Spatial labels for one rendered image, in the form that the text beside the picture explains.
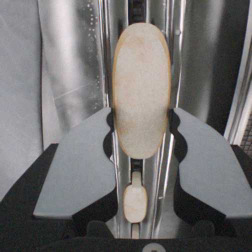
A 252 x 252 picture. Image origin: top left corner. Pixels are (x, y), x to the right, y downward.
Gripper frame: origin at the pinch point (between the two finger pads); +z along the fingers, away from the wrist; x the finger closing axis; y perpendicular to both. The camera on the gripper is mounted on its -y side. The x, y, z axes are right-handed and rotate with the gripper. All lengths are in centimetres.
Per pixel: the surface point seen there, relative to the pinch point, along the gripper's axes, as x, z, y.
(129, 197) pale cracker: -1.0, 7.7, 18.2
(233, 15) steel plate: 10.5, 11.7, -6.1
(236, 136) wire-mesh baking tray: 9.2, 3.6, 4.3
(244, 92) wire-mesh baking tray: 9.2, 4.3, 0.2
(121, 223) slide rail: -2.5, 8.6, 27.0
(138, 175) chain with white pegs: 0.3, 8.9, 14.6
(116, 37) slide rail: -2.1, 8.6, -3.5
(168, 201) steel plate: 6.0, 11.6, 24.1
